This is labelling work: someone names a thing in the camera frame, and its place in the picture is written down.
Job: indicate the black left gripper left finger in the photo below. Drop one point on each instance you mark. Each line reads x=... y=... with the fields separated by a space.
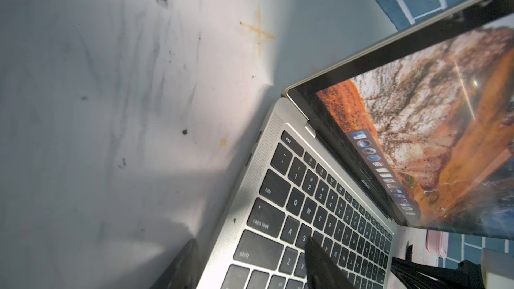
x=183 y=272

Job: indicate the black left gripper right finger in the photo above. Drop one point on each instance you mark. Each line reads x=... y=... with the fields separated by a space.
x=321 y=271

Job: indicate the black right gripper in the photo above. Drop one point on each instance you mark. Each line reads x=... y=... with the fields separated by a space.
x=414 y=275

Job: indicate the silver laptop with mountain wallpaper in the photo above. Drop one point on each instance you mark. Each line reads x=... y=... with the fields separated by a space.
x=416 y=131

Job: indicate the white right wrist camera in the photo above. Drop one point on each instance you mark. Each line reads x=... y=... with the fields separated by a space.
x=497 y=269

